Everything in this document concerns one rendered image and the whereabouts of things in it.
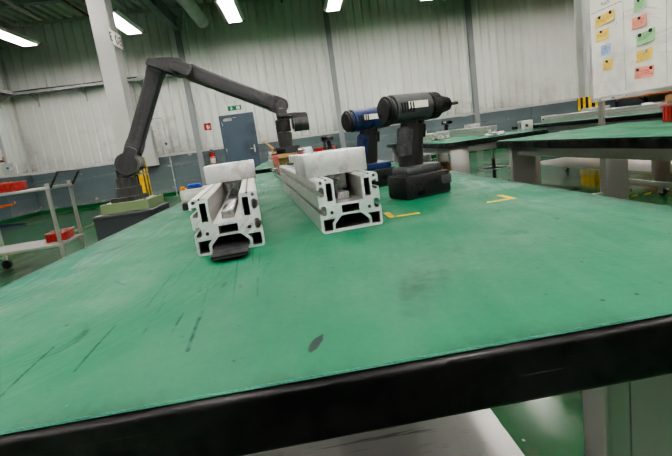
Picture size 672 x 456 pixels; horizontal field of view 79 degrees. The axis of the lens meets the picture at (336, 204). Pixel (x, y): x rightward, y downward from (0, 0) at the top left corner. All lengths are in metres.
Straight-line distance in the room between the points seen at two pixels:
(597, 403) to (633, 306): 0.16
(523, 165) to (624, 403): 2.47
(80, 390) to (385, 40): 12.78
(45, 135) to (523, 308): 14.07
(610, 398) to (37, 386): 0.47
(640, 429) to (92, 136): 13.49
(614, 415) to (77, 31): 13.96
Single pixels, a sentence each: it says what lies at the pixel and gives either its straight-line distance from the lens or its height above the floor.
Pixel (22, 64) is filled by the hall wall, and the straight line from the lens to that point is 14.62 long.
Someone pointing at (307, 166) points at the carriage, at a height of 0.89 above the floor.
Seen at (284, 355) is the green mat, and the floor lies 0.78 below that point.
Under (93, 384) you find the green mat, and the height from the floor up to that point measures 0.78.
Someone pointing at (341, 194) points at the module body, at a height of 0.83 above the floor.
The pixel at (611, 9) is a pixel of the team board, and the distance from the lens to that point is 4.29.
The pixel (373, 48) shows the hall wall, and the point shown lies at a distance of 12.88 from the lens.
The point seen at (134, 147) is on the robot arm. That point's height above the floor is 1.00.
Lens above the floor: 0.92
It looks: 9 degrees down
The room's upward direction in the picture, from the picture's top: 8 degrees counter-clockwise
